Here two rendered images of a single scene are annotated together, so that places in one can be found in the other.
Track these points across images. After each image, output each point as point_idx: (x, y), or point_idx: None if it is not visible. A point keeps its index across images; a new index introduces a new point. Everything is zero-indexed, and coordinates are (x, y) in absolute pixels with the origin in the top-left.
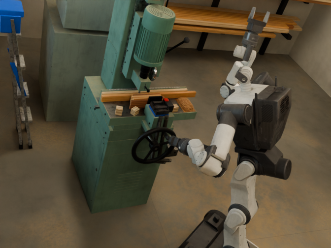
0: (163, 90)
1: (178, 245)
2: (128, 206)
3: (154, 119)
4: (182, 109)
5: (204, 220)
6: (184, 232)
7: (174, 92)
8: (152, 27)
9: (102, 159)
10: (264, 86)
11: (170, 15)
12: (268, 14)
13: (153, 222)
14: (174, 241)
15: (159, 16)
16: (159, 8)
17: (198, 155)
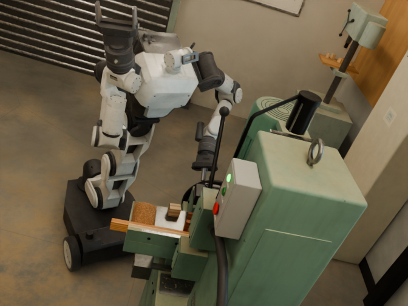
0: (179, 233)
1: (126, 266)
2: None
3: None
4: (156, 210)
5: (100, 244)
6: (108, 275)
7: (158, 227)
8: None
9: None
10: (149, 55)
11: (267, 100)
12: (99, 5)
13: (137, 302)
14: (128, 271)
15: (289, 103)
16: (282, 115)
17: (237, 99)
